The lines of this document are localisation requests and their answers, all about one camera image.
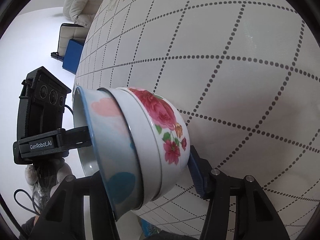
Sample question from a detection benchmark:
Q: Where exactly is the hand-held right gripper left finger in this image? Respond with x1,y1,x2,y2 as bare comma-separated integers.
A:
29,171,118,240

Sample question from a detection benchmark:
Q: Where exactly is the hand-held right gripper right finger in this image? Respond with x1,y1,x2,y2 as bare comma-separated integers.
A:
189,145,292,240

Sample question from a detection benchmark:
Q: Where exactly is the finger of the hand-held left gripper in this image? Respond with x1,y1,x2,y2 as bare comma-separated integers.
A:
56,126,94,152

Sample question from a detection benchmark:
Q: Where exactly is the pastel patterned bowl blue rim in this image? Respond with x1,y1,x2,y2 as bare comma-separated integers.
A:
72,86,145,222

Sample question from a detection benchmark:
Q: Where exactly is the white bowl with red flowers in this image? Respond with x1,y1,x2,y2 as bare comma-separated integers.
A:
120,86,191,201

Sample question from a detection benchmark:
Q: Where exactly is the person's left forearm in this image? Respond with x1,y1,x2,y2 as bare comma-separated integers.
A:
19,215,43,240

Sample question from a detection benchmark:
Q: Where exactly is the person's left hand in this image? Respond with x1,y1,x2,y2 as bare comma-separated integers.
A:
24,157,73,201

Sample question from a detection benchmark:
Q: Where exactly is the blue box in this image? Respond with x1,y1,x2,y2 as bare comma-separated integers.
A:
62,39,85,75

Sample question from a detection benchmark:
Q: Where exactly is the beige padded jacket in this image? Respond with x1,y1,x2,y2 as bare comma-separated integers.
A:
62,0,118,28

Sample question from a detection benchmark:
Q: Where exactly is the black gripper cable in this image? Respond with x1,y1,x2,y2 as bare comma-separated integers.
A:
13,188,42,217

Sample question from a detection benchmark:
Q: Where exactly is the beige chair with black frame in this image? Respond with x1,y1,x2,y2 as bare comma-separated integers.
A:
51,23,88,61

